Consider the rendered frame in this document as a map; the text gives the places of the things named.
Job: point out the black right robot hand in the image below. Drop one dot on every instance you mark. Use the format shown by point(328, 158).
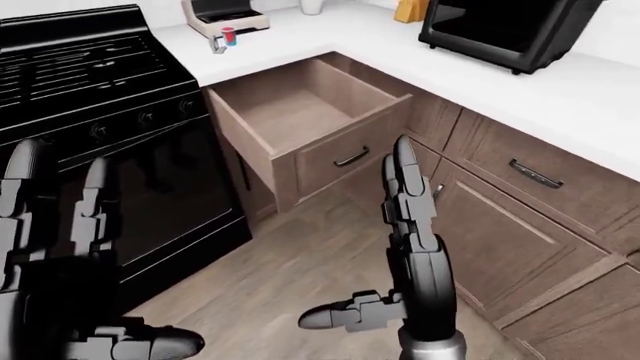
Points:
point(430, 285)

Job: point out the beige toaster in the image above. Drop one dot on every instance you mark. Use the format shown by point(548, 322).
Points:
point(225, 15)

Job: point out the wooden knife block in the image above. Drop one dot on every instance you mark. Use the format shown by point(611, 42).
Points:
point(409, 11)

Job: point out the closed brown drawer front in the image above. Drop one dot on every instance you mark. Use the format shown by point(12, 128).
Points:
point(575, 157)

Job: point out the open brown wooden drawer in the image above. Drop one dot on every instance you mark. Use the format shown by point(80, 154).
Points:
point(300, 112)

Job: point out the black stove knob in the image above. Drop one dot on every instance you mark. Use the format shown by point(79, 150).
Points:
point(98, 130)
point(146, 118)
point(187, 106)

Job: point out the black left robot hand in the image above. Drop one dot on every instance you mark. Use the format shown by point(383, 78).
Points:
point(60, 296)

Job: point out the black gas stove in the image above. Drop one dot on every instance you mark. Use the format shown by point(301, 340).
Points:
point(75, 75)

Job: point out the white ceramic jar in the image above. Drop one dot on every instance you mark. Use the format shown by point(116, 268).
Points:
point(311, 6)

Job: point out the red cup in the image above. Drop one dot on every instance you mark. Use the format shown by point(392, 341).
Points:
point(229, 36)

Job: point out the black toaster oven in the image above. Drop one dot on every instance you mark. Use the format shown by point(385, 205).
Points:
point(500, 33)

